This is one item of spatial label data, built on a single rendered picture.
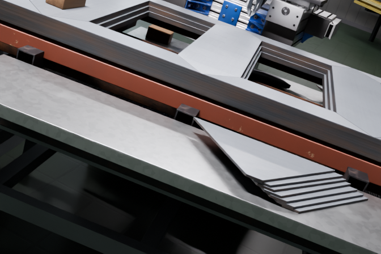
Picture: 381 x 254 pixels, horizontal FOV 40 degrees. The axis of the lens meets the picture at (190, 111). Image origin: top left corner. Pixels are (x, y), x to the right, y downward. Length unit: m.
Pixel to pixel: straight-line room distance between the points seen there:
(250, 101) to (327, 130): 0.20
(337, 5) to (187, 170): 9.79
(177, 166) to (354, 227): 0.38
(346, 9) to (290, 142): 9.48
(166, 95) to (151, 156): 0.30
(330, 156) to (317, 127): 0.08
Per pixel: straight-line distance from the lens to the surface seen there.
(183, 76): 1.33
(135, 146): 1.12
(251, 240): 2.39
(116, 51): 1.37
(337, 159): 1.36
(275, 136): 1.34
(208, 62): 1.44
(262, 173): 1.10
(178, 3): 2.34
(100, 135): 1.13
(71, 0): 1.56
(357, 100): 1.61
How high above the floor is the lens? 1.25
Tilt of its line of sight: 21 degrees down
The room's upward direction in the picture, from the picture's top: 18 degrees clockwise
